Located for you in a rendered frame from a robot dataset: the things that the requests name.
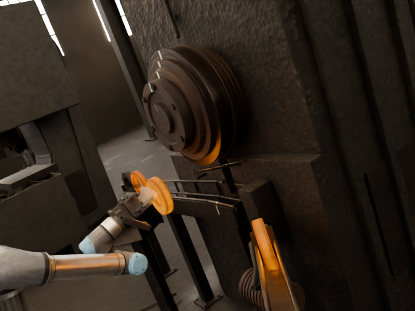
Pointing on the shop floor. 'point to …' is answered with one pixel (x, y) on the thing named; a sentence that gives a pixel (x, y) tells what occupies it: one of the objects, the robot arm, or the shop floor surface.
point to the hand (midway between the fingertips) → (157, 191)
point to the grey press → (46, 113)
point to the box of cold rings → (41, 217)
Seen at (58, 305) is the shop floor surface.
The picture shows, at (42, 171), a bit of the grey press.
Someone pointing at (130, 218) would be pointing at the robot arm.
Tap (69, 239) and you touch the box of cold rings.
